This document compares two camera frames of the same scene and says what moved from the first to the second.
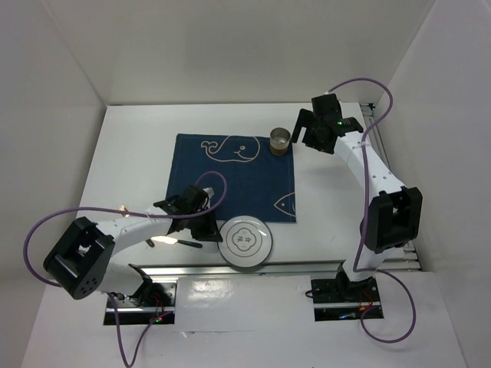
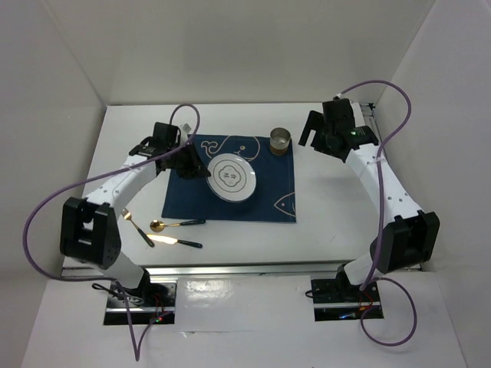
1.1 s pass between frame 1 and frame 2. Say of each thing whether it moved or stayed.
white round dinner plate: moved
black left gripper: moved
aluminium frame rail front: stayed
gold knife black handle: stayed
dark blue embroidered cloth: stayed
